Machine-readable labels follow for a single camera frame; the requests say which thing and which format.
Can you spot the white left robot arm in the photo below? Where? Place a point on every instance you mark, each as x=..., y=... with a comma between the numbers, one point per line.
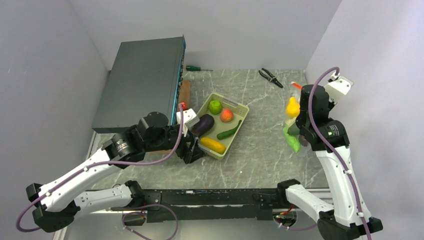
x=58, y=203

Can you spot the white cauliflower with leaves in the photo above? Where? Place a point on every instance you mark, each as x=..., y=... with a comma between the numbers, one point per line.
x=289, y=122

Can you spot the dark grey metal box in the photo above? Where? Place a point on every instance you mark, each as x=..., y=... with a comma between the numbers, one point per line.
x=145, y=77

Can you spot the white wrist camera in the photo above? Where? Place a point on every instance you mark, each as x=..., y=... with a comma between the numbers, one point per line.
x=337, y=87
x=187, y=118

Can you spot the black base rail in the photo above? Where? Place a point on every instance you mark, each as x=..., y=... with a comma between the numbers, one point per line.
x=161, y=205

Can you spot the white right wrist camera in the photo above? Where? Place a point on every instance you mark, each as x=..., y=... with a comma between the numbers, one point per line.
x=337, y=87

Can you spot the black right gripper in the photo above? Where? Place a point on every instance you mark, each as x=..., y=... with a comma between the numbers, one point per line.
x=329, y=104

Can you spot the clear zip bag orange zipper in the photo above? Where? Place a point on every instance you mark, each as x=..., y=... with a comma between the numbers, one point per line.
x=295, y=90

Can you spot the light green perforated basket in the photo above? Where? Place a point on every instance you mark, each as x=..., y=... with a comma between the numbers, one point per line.
x=240, y=113

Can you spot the orange peach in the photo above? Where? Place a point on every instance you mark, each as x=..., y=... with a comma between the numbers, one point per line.
x=226, y=115

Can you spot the green handled screwdriver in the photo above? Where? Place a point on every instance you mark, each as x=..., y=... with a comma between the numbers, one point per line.
x=192, y=68

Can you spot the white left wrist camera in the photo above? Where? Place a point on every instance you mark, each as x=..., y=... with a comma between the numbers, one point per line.
x=187, y=118

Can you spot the green cucumber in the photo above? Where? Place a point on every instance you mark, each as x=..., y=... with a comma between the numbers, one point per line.
x=228, y=133

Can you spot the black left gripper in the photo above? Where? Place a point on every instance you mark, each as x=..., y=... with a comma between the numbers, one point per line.
x=189, y=154

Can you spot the dark green vegetable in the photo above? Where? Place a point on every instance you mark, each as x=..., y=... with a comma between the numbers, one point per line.
x=293, y=130

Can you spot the wooden board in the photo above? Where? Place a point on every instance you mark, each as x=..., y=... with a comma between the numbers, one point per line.
x=184, y=96

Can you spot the green lettuce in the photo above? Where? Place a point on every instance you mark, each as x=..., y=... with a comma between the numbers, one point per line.
x=292, y=141

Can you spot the dark purple eggplant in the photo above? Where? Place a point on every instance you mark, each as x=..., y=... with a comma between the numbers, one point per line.
x=206, y=122

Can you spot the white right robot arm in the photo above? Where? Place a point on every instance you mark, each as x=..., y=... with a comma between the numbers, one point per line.
x=347, y=217

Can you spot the black handled pliers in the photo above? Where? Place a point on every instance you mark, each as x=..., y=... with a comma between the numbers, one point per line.
x=266, y=74

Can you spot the green lime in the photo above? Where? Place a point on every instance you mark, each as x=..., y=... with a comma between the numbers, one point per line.
x=215, y=107

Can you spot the yellow corn cob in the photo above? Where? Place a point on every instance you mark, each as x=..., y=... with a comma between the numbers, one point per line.
x=213, y=145

